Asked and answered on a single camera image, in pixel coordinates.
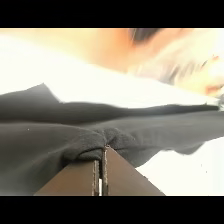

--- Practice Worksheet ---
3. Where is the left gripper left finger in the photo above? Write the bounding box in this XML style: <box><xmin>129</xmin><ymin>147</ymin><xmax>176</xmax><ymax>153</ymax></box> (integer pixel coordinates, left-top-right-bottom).
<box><xmin>33</xmin><ymin>159</ymin><xmax>101</xmax><ymax>196</ymax></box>

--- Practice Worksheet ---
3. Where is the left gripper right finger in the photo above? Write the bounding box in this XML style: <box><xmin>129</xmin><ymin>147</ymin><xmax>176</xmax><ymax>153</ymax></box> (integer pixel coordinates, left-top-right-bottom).
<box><xmin>101</xmin><ymin>145</ymin><xmax>166</xmax><ymax>196</ymax></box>

